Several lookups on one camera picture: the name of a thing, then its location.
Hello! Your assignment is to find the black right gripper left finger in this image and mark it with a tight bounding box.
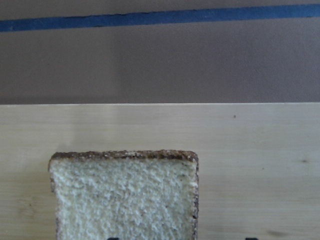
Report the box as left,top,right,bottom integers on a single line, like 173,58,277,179
107,237,120,240

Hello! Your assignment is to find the bread slice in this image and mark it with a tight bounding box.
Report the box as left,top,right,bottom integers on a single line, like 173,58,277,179
48,149,200,240

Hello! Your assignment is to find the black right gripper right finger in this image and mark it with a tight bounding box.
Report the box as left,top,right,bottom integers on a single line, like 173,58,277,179
245,237,258,240

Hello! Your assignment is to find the wooden cutting board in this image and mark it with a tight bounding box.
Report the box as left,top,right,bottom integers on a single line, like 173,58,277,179
0,103,320,240

